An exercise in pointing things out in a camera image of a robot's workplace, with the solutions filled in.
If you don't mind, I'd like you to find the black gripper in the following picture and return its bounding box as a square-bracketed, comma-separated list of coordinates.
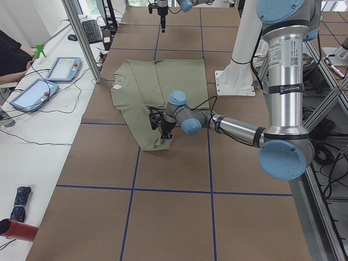
[160, 121, 176, 139]
[158, 6, 167, 33]

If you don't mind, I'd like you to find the olive green long-sleeve shirt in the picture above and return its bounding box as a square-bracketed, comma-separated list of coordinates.
[110, 59, 209, 151]

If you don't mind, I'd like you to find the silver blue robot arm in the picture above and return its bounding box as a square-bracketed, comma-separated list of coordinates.
[148, 0, 214, 33]
[152, 1, 321, 181]

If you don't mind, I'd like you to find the black keyboard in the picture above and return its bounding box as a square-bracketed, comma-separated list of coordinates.
[82, 20, 103, 44]

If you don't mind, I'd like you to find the black computer mouse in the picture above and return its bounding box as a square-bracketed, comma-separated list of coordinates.
[67, 34, 78, 41]

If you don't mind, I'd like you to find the far teach pendant tablet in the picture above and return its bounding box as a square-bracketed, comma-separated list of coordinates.
[45, 57, 82, 83]

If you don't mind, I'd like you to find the teach pendant tablet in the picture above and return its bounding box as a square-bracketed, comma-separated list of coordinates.
[45, 57, 82, 83]
[10, 79, 59, 112]

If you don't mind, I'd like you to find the green plastic clamp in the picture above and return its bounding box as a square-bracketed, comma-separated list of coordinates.
[34, 43, 47, 59]

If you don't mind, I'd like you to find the near teach pendant tablet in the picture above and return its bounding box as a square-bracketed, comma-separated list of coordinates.
[10, 79, 59, 112]

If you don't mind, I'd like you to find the person in black shirt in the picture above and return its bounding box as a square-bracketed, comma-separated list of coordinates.
[1, 30, 35, 85]

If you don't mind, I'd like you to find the folded dark blue umbrella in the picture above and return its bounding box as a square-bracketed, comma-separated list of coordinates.
[10, 186, 32, 222]

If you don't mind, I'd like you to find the red cylinder tube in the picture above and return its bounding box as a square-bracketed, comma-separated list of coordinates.
[1, 219, 39, 242]

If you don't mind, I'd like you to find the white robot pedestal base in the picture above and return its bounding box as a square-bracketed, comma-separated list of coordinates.
[215, 0, 262, 96]

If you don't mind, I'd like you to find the aluminium frame post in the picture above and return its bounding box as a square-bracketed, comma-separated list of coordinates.
[61, 0, 102, 83]

